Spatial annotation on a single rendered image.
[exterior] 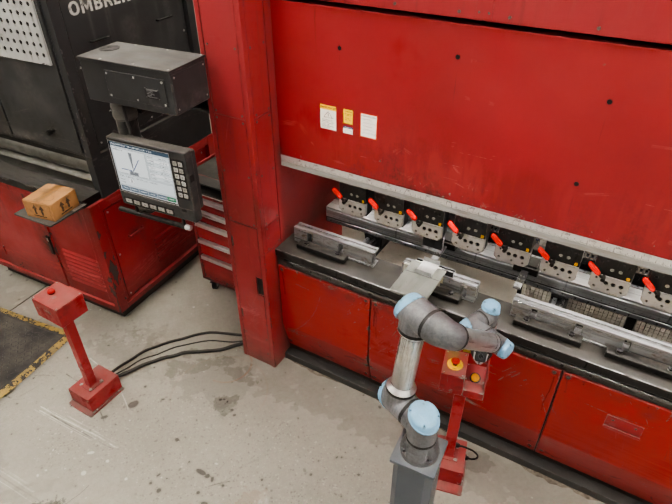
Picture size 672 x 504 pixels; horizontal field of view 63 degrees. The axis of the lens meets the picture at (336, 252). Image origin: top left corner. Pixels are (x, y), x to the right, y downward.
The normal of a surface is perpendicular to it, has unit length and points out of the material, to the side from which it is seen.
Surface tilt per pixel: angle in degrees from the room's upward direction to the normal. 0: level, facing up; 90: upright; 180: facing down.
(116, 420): 0
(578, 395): 90
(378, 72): 90
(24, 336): 0
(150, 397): 0
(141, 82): 90
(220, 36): 90
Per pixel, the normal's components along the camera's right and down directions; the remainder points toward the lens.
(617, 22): -0.51, 0.51
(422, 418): 0.07, -0.74
